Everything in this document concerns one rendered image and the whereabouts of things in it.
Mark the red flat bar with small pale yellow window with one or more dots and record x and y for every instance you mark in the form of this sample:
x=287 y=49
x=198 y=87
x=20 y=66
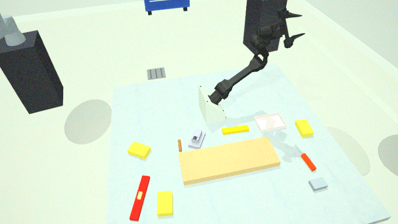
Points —
x=139 y=200

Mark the tan flat rectangular panel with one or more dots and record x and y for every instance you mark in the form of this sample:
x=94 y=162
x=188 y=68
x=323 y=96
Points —
x=227 y=160

